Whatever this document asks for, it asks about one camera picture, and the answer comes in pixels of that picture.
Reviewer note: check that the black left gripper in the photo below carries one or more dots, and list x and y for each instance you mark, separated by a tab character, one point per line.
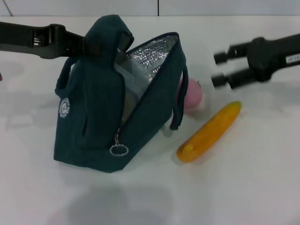
23	38

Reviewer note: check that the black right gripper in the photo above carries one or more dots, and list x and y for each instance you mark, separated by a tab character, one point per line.
269	56

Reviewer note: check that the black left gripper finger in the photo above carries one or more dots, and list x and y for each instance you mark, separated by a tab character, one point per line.
126	41

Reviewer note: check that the clear food container blue rim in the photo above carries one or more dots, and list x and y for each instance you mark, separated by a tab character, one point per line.
130	82

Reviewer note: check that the pink toy peach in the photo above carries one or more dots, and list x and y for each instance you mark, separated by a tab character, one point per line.
193	93

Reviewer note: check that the dark teal insulated lunch bag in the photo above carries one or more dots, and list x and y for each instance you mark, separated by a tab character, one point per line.
93	105

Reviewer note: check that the yellow toy banana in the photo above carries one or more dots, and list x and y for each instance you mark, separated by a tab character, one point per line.
211	131

